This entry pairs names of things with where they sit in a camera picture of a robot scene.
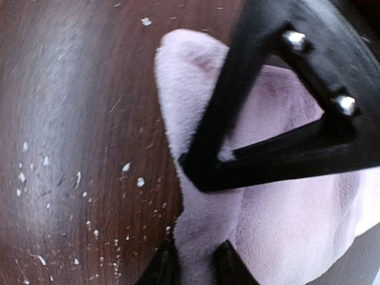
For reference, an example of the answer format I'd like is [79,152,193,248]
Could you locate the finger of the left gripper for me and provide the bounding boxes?
[179,1,379,192]

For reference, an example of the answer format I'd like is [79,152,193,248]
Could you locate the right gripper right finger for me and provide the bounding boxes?
[213,240,259,285]

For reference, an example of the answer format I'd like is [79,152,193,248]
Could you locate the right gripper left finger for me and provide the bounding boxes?
[135,239,181,285]

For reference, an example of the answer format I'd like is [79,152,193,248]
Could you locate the pink towel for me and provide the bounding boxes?
[154,28,380,285]

